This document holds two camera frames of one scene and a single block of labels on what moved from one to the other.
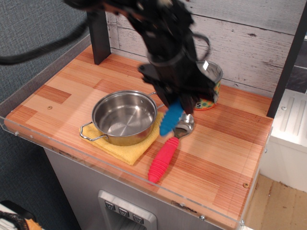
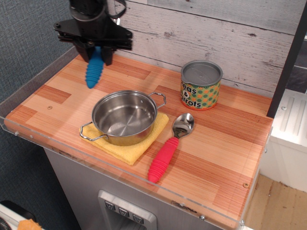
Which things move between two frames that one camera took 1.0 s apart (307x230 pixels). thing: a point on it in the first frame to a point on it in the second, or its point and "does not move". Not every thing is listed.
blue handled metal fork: x=171 y=118 to x=95 y=68
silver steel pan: x=126 y=118 does not move
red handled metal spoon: x=163 y=157 does not move
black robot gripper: x=179 y=71 to x=93 y=24
